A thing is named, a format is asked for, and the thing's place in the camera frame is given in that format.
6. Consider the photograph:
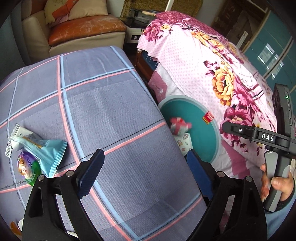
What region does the purple green toy egg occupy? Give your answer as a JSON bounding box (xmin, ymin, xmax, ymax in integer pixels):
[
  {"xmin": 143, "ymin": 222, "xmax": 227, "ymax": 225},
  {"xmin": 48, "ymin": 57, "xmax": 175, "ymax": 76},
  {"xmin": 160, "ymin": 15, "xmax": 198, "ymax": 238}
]
[{"xmin": 17, "ymin": 151, "xmax": 42, "ymax": 186}]

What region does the light blue snack bag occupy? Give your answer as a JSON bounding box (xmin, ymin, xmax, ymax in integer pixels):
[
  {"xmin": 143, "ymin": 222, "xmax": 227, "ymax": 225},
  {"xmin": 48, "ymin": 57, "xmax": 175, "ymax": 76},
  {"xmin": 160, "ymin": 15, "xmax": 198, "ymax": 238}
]
[{"xmin": 5, "ymin": 123, "xmax": 68, "ymax": 178}]

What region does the white cartoon face mask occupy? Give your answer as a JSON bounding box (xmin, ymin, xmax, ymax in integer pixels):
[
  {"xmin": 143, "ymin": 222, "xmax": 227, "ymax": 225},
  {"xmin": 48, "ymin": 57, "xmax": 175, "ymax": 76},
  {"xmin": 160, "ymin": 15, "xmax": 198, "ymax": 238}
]
[{"xmin": 174, "ymin": 133, "xmax": 193, "ymax": 156}]

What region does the pink red snack wrapper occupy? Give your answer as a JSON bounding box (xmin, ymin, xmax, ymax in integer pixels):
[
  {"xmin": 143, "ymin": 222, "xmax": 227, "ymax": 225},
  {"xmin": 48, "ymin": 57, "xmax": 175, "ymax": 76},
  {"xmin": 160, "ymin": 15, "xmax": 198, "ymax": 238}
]
[{"xmin": 170, "ymin": 117, "xmax": 192, "ymax": 136}]

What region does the orange snack packet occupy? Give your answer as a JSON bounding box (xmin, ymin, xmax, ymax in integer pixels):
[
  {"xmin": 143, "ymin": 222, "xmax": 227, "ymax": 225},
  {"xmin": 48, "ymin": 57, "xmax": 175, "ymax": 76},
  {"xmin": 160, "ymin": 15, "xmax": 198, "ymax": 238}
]
[{"xmin": 10, "ymin": 221, "xmax": 22, "ymax": 240}]

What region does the teal plastic trash bin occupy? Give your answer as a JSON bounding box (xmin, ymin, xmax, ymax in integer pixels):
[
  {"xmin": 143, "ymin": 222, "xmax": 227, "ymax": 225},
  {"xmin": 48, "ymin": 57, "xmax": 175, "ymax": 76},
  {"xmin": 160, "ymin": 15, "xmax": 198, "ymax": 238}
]
[{"xmin": 158, "ymin": 95, "xmax": 221, "ymax": 163}]

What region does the person's right hand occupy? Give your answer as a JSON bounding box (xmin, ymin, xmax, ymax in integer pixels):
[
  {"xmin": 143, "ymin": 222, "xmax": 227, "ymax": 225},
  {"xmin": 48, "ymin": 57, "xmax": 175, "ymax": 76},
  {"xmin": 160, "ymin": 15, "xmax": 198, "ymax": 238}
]
[{"xmin": 259, "ymin": 158, "xmax": 296, "ymax": 203}]

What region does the red sticker on bin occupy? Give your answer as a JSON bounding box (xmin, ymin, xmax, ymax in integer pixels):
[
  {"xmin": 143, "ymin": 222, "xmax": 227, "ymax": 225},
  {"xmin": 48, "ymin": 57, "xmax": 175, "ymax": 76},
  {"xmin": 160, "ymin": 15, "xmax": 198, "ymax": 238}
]
[{"xmin": 202, "ymin": 111, "xmax": 214, "ymax": 125}]

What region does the teal glass cabinet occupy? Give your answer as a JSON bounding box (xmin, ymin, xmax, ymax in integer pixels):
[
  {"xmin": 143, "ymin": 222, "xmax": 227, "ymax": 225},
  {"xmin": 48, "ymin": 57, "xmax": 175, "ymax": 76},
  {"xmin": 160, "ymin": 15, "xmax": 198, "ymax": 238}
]
[{"xmin": 242, "ymin": 9, "xmax": 296, "ymax": 112}]

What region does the pink floral quilt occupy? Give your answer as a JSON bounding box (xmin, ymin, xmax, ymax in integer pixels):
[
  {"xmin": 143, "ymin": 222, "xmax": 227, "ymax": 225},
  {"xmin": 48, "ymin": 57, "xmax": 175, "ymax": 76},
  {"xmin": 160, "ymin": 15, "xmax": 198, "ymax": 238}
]
[{"xmin": 136, "ymin": 10, "xmax": 296, "ymax": 183}]

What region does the grey plaid bed sheet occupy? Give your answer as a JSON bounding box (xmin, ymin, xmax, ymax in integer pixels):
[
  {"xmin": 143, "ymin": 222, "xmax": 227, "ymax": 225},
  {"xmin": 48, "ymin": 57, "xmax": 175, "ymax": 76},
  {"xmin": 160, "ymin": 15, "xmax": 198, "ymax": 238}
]
[{"xmin": 1, "ymin": 47, "xmax": 206, "ymax": 240}]

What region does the black electronic device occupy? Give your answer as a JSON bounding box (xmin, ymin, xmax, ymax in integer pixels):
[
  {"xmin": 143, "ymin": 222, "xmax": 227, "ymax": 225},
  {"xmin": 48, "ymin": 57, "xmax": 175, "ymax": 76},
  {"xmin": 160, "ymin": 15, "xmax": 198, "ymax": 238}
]
[{"xmin": 123, "ymin": 8, "xmax": 159, "ymax": 43}]

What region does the beige leather sofa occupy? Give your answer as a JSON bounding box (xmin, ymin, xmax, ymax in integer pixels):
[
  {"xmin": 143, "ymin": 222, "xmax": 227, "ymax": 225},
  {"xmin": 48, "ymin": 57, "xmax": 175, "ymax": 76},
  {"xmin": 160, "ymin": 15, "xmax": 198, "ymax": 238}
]
[{"xmin": 21, "ymin": 0, "xmax": 126, "ymax": 63}]

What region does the orange leather seat cushion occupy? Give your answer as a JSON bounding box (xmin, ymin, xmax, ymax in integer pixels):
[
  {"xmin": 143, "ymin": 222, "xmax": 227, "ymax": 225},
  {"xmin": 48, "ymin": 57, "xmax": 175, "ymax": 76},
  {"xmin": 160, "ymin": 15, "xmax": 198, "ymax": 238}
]
[{"xmin": 48, "ymin": 15, "xmax": 126, "ymax": 46}]

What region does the leopard print cloth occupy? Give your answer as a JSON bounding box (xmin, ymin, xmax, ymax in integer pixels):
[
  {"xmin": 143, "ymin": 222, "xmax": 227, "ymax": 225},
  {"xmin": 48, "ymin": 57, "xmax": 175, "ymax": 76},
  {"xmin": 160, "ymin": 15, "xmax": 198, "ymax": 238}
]
[{"xmin": 119, "ymin": 0, "xmax": 203, "ymax": 20}]

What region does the cartoon print pillow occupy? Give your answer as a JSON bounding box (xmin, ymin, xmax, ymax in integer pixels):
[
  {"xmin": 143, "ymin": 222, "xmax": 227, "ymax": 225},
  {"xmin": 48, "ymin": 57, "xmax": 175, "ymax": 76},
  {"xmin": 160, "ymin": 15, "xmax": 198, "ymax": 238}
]
[{"xmin": 44, "ymin": 0, "xmax": 78, "ymax": 24}]

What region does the beige throw pillow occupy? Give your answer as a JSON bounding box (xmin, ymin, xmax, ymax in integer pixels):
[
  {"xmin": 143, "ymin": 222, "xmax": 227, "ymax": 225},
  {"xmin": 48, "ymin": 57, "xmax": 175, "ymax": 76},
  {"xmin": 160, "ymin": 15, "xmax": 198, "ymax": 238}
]
[{"xmin": 68, "ymin": 0, "xmax": 108, "ymax": 20}]

